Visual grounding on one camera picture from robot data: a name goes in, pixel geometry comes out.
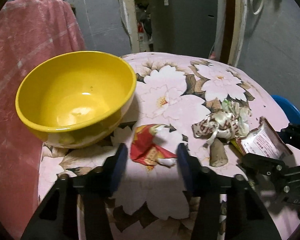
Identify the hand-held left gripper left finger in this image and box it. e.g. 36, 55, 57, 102
20, 144, 129, 240

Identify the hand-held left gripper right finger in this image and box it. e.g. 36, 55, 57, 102
176, 142, 283, 240

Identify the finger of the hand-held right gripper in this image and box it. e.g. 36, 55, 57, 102
280, 123, 300, 155
236, 152, 300, 196

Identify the brown packet with white label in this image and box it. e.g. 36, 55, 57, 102
235, 117, 294, 158

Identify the blue plastic bucket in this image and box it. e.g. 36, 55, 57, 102
271, 94, 300, 125

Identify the red wrapper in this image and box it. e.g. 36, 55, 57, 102
130, 124, 178, 167

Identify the white brown-print wrapper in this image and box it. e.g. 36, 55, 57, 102
192, 112, 237, 147

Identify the pink floral cloth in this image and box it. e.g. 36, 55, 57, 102
37, 52, 300, 240

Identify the yellow bowl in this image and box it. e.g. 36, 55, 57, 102
15, 51, 137, 148

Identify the red white plastic bag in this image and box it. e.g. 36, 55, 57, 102
137, 22, 145, 46

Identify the grey refrigerator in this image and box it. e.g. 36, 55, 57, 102
148, 0, 218, 55

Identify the pink checked cloth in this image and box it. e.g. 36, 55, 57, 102
0, 0, 87, 232

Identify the wooden door frame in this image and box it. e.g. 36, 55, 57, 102
121, 0, 248, 67

